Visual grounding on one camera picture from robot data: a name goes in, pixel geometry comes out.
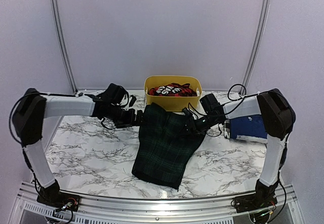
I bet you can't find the aluminium front rail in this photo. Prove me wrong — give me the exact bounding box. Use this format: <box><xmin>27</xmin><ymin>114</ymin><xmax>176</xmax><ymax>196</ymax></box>
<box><xmin>15</xmin><ymin>181</ymin><xmax>297</xmax><ymax>224</ymax></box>

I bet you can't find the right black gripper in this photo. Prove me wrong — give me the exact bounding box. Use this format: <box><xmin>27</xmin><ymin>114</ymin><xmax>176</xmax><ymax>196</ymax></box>
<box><xmin>177</xmin><ymin>113</ymin><xmax>220</xmax><ymax>137</ymax></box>

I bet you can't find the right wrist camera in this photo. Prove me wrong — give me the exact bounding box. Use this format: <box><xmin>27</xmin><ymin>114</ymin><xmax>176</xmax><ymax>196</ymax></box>
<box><xmin>182</xmin><ymin>108</ymin><xmax>192</xmax><ymax>117</ymax></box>

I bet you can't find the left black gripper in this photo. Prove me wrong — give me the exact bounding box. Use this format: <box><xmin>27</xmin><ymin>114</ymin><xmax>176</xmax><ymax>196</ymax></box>
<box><xmin>107</xmin><ymin>104</ymin><xmax>148</xmax><ymax>128</ymax></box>

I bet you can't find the yellow plastic basket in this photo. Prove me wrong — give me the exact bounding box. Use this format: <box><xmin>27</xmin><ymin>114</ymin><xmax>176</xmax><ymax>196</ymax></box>
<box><xmin>144</xmin><ymin>75</ymin><xmax>202</xmax><ymax>112</ymax></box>

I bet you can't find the dark green plaid skirt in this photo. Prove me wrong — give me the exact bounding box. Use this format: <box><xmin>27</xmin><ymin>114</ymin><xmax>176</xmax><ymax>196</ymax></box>
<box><xmin>132</xmin><ymin>103</ymin><xmax>206</xmax><ymax>190</ymax></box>

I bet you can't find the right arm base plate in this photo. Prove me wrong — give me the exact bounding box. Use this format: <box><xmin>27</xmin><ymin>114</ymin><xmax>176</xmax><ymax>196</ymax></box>
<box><xmin>231</xmin><ymin>194</ymin><xmax>277</xmax><ymax>213</ymax></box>

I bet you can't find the folded blue garment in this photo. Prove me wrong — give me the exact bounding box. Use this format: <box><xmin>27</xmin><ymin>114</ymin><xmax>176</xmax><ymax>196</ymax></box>
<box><xmin>223</xmin><ymin>115</ymin><xmax>267</xmax><ymax>144</ymax></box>

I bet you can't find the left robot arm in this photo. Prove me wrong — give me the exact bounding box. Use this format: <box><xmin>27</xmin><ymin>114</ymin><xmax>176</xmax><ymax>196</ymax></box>
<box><xmin>9</xmin><ymin>83</ymin><xmax>143</xmax><ymax>206</ymax></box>

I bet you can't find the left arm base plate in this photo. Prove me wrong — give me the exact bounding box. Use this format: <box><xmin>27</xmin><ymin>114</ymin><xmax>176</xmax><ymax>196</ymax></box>
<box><xmin>37</xmin><ymin>192</ymin><xmax>80</xmax><ymax>212</ymax></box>

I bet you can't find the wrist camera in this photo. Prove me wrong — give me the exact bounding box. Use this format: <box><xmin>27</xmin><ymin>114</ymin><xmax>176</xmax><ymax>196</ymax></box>
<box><xmin>129</xmin><ymin>95</ymin><xmax>137</xmax><ymax>107</ymax></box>
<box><xmin>182</xmin><ymin>108</ymin><xmax>192</xmax><ymax>117</ymax></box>

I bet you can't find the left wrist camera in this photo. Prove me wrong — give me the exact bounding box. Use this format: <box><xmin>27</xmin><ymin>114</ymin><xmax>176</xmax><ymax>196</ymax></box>
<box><xmin>129</xmin><ymin>95</ymin><xmax>137</xmax><ymax>107</ymax></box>

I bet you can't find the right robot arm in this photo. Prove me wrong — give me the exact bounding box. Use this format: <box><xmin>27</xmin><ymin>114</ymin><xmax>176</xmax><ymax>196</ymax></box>
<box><xmin>182</xmin><ymin>88</ymin><xmax>296</xmax><ymax>208</ymax></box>

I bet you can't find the red black plaid shirt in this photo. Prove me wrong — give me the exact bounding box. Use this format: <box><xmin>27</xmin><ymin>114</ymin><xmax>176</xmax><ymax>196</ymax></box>
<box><xmin>148</xmin><ymin>83</ymin><xmax>197</xmax><ymax>97</ymax></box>

